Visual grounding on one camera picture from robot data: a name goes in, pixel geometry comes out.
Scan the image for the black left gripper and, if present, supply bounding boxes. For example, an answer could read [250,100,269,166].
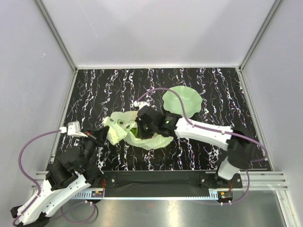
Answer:
[77,125,109,171]

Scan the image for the light green plastic bag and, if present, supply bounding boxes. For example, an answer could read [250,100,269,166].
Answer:
[102,111,173,150]

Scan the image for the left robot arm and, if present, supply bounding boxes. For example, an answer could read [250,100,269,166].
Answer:
[10,126,109,227]

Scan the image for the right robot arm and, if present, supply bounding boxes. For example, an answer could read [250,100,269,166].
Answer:
[135,106,257,188]

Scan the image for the green fruit in bag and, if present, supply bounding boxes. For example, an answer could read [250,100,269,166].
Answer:
[130,128,140,138]

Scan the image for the black marble pattern mat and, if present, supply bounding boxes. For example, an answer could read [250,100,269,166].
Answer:
[65,68,257,171]

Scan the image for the light green wavy bowl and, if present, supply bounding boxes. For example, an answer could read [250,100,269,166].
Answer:
[162,86,203,118]

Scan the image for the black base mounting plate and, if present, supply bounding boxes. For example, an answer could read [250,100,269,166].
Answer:
[94,170,242,197]

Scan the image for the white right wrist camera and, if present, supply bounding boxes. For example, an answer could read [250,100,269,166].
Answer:
[133,101,150,110]

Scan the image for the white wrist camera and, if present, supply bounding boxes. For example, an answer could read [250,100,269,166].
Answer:
[59,121,87,138]
[133,101,150,110]

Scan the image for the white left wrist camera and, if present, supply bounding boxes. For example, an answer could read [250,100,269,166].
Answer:
[59,121,87,138]

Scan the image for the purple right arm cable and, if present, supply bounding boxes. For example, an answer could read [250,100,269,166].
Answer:
[137,87,268,205]

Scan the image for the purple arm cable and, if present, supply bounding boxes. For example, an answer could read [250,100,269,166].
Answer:
[137,87,268,205]
[12,129,98,225]

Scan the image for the white slotted cable duct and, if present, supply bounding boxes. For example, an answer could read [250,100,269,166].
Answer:
[72,188,105,200]

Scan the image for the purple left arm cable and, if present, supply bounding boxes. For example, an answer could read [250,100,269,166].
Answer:
[12,129,98,225]

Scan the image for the aluminium frame rail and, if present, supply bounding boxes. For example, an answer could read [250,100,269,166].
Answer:
[34,0,78,72]

